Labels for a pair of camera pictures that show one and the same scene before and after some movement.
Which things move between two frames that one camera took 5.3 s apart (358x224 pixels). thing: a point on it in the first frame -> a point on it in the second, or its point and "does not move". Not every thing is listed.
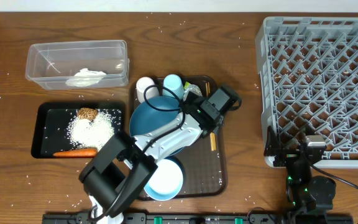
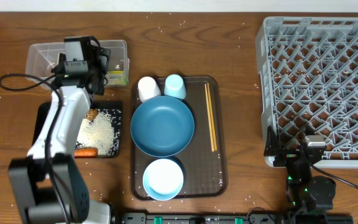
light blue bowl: x=166 y=182 does not move
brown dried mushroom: x=87 y=113 does not move
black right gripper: x=274 y=148 does not move
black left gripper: x=220 y=123 -> x=100 y=55
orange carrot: x=79 y=153 does not move
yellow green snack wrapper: x=186 y=85 -> x=117 y=78
